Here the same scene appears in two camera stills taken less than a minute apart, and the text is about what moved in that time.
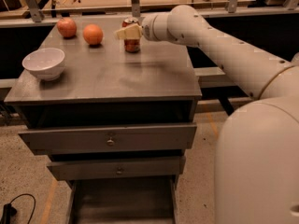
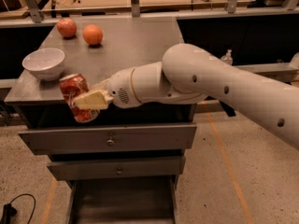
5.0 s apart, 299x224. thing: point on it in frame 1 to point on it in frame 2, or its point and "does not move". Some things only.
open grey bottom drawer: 123,201 does not move
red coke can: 132,45 to 72,86
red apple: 66,26 does not move
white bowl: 45,63 does not move
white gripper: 149,30 to 121,88
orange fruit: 92,34 does not move
